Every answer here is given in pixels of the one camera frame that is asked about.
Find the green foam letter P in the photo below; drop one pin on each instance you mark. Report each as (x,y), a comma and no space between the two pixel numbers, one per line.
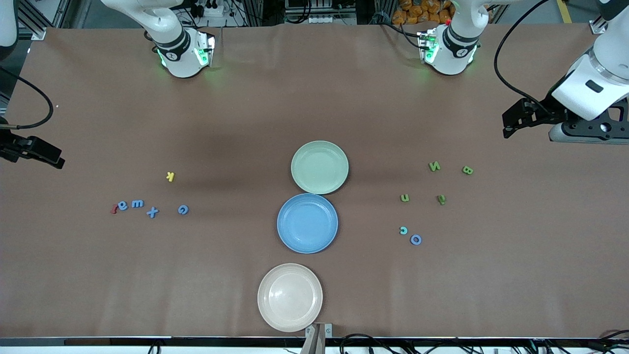
(441,199)

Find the green foam letter N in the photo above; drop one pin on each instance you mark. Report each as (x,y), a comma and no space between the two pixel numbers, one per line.
(434,166)

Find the blue foam letter m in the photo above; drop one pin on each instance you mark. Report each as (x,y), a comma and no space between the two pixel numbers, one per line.
(137,203)

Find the metal clamp bracket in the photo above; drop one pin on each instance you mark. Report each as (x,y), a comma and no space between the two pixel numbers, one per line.
(319,332)

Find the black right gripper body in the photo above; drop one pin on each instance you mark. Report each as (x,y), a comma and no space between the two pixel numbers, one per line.
(11,146)

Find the silver equipment rack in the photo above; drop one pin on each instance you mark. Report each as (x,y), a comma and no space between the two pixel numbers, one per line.
(319,10)

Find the blue plastic plate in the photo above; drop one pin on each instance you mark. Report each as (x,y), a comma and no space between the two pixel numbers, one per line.
(307,236)

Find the bag of orange objects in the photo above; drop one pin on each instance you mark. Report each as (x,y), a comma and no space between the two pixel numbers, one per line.
(422,10)

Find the green plastic plate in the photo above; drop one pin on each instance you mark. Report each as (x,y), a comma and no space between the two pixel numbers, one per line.
(319,177)

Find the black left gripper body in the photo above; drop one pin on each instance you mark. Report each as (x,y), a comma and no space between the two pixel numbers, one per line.
(549,114)

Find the brown table cover sheet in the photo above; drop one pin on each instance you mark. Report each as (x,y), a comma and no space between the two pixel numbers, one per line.
(147,275)

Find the beige plastic plate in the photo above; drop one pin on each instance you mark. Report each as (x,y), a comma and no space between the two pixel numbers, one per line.
(290,297)

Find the blue foam letter x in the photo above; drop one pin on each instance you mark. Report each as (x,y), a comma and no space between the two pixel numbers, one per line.
(152,212)

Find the green foam letter B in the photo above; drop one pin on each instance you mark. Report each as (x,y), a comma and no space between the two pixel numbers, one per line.
(467,170)

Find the aluminium frame profile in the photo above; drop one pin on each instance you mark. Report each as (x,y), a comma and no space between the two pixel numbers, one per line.
(597,27)
(39,33)

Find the white power strip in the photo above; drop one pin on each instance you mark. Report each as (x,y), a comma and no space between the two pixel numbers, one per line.
(211,9)

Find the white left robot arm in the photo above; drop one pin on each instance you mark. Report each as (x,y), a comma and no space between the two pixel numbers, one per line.
(457,49)

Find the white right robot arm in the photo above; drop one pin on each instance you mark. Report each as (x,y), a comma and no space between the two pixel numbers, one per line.
(177,54)

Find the blue foam letter O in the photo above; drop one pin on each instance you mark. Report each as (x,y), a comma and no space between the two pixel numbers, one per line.
(412,240)

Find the blue foam letter G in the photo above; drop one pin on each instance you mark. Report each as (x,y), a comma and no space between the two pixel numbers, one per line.
(179,210)

